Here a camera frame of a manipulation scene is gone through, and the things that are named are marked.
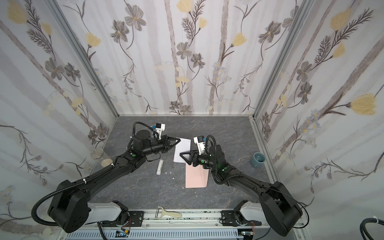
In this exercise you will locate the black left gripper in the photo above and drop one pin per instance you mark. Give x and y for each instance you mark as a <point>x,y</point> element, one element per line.
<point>167,143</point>

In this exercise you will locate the aluminium mounting rail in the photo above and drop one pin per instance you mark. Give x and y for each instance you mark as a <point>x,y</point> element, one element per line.
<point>200,224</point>

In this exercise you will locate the white glue stick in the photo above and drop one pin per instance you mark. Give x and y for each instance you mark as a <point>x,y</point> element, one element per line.
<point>160,167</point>

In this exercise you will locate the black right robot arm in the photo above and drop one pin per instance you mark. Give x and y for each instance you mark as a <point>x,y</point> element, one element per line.
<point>281,210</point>

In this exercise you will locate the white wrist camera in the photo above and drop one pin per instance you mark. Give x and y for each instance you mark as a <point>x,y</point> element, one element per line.
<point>200,142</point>
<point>159,128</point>

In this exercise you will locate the cream vegetable peeler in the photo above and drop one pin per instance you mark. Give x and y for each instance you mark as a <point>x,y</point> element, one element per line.
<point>161,212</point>

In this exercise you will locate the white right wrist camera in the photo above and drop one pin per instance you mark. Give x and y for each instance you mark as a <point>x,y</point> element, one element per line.
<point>200,142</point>

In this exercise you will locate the teal ceramic cup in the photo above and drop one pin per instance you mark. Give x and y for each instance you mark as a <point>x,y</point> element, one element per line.
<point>257,160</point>

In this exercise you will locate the pink paper envelope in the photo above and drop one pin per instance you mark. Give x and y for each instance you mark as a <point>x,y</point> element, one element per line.
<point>196,177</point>

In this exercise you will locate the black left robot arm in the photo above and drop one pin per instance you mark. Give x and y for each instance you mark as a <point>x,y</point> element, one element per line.
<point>68,207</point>

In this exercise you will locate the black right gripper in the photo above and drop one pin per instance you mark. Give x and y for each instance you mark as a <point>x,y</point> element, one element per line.
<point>192,157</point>

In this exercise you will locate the white letter paper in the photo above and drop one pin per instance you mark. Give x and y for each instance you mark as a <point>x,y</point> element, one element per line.
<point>183,146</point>

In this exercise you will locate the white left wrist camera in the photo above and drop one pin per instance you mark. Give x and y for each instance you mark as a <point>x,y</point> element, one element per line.
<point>159,128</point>

